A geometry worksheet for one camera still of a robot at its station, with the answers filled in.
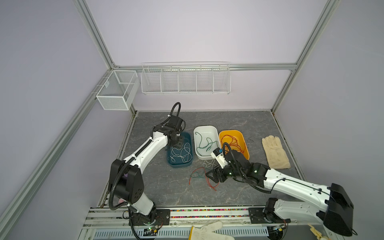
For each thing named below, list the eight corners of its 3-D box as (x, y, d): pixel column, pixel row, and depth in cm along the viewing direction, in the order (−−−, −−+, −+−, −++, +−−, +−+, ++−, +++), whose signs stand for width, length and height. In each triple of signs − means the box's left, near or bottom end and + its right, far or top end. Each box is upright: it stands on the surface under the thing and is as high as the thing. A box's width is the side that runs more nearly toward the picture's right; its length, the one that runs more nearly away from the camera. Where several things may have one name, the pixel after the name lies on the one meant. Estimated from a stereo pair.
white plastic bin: (193, 160, 96) (192, 155, 91) (193, 131, 111) (193, 125, 106) (219, 160, 96) (221, 155, 91) (216, 131, 111) (217, 125, 106)
